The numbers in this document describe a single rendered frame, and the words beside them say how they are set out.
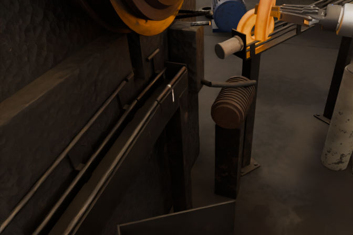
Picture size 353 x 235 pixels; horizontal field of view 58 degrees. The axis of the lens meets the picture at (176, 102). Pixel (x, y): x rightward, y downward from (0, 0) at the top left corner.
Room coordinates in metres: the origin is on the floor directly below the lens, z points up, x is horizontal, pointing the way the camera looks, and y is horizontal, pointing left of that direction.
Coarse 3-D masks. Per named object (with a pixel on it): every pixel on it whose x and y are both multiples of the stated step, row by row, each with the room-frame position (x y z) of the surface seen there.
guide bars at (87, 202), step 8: (176, 80) 0.83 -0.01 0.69; (168, 88) 0.76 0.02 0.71; (160, 96) 0.72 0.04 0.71; (152, 104) 0.68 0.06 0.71; (152, 112) 0.66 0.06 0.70; (144, 120) 0.63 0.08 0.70; (136, 128) 0.60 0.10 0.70; (136, 136) 0.60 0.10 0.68; (128, 144) 0.56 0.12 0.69; (120, 152) 0.53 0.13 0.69; (120, 160) 0.53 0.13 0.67; (112, 168) 0.49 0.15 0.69; (104, 176) 0.47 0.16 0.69; (104, 184) 0.47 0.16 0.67; (96, 192) 0.44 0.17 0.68; (88, 200) 0.42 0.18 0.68; (80, 208) 0.40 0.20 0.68; (88, 208) 0.41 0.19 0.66; (80, 216) 0.39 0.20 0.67; (72, 224) 0.37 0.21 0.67; (64, 232) 0.36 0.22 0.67
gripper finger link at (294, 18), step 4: (280, 12) 0.91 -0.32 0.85; (284, 12) 0.90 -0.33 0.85; (284, 16) 0.90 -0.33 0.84; (288, 16) 0.89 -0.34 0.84; (292, 16) 0.88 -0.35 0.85; (296, 16) 0.88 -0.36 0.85; (300, 16) 0.87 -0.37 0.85; (304, 16) 0.87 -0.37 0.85; (284, 20) 0.90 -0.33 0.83; (288, 20) 0.89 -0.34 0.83; (292, 20) 0.88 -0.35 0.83; (296, 20) 0.87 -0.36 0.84; (300, 20) 0.87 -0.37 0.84; (308, 20) 0.85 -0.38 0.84; (300, 24) 0.87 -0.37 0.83; (304, 24) 0.86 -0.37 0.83
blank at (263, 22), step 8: (264, 0) 0.92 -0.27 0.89; (272, 0) 0.92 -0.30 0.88; (264, 8) 0.90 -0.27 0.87; (256, 16) 0.90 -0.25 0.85; (264, 16) 0.89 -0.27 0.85; (256, 24) 0.89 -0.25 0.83; (264, 24) 0.88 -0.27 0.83; (256, 32) 0.90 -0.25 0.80; (264, 32) 0.89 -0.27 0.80; (264, 40) 0.92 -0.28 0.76
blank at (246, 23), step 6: (252, 12) 1.13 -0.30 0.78; (246, 18) 1.12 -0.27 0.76; (252, 18) 1.12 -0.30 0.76; (240, 24) 1.12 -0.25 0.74; (246, 24) 1.11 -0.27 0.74; (252, 24) 1.12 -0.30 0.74; (240, 30) 1.11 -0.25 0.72; (246, 30) 1.11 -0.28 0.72; (270, 30) 1.16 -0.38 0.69; (246, 36) 1.11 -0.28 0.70; (252, 36) 1.16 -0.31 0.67; (270, 36) 1.16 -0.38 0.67; (246, 42) 1.11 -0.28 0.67; (258, 42) 1.14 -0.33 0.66; (246, 48) 1.12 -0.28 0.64
